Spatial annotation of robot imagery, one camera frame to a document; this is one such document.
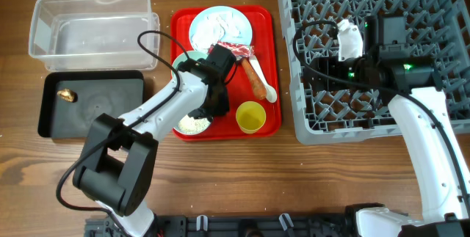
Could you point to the white plastic spoon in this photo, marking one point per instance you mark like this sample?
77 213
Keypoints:
271 92

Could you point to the grey dishwasher rack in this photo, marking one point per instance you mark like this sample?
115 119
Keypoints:
326 115

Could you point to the black waste tray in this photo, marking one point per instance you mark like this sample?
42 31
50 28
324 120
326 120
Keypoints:
112 92

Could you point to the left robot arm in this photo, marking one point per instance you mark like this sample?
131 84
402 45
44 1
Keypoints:
116 164

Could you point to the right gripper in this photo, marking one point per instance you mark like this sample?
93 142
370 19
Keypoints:
319 84

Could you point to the clear plastic bin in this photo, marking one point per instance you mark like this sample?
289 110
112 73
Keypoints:
73 35

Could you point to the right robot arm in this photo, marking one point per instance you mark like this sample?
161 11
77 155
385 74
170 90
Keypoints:
411 89

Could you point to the brown food scrap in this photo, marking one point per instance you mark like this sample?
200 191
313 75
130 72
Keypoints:
67 95

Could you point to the light blue plate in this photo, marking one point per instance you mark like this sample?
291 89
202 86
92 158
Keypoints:
243 24

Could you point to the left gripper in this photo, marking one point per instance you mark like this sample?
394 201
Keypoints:
223 106

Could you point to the red snack wrapper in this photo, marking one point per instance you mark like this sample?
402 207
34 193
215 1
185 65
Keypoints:
238 50

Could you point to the light blue bowl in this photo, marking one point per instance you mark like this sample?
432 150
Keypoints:
183 128

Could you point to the orange carrot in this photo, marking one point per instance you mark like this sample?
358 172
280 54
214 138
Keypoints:
257 86

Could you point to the white rice pile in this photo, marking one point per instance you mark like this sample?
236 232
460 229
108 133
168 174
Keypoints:
192 124

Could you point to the yellow plastic cup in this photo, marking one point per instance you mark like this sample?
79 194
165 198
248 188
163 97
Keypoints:
250 117

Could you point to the light green bowl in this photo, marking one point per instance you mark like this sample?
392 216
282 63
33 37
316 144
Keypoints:
194 55

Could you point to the white tissue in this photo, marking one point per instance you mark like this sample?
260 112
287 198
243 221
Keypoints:
211 28

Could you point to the red serving tray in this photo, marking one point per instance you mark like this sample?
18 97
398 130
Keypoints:
239 88

